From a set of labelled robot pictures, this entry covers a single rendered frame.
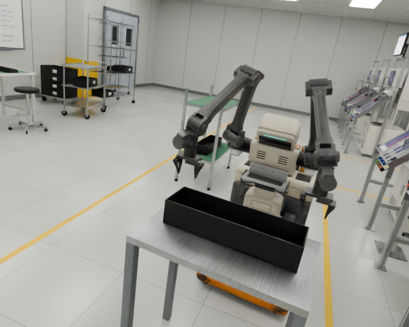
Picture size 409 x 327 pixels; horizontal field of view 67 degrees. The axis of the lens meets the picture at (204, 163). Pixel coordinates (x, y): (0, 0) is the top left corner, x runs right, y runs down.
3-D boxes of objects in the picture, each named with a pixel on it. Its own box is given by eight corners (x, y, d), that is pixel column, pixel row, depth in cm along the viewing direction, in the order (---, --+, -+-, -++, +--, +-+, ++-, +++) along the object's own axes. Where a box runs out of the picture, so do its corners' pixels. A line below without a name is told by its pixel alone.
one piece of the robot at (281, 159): (237, 209, 221) (250, 129, 192) (291, 227, 208) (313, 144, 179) (224, 230, 199) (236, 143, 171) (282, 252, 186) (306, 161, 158)
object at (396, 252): (378, 253, 285) (409, 176, 259) (374, 240, 307) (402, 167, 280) (407, 262, 279) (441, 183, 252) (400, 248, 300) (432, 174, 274)
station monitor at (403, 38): (398, 56, 554) (407, 32, 540) (392, 57, 606) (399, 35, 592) (408, 58, 550) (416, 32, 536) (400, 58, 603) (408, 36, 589)
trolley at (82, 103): (61, 115, 580) (60, 60, 546) (83, 108, 664) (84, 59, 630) (89, 120, 577) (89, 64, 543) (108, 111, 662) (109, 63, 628)
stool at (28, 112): (4, 132, 450) (0, 88, 428) (22, 123, 499) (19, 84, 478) (39, 135, 455) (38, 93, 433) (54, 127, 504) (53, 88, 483)
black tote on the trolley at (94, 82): (88, 87, 579) (88, 79, 574) (73, 84, 580) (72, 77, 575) (97, 85, 616) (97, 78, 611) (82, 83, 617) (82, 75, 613)
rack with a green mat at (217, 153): (173, 180, 373) (184, 87, 336) (200, 160, 455) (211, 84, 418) (209, 191, 361) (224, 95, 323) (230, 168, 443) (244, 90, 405)
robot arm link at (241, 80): (260, 80, 148) (242, 71, 153) (261, 70, 143) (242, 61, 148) (202, 138, 133) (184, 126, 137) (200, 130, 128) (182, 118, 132)
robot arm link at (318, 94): (330, 86, 138) (304, 87, 141) (331, 76, 134) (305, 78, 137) (341, 165, 115) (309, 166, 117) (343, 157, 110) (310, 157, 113)
